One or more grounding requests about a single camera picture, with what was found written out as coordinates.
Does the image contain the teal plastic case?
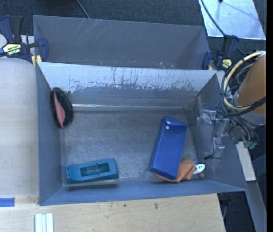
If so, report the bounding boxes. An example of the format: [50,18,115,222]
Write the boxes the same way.
[64,158,120,185]

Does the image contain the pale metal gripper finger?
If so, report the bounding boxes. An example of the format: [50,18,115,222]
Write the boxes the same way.
[196,109,221,130]
[211,129,229,160]

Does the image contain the small white plastic piece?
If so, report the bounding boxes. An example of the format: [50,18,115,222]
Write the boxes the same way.
[193,163,207,175]

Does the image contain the grey metal bin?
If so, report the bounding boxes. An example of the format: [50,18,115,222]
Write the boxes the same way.
[32,14,249,206]

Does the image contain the blue cardboard box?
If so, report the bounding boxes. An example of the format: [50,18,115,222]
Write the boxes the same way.
[148,116,188,180]

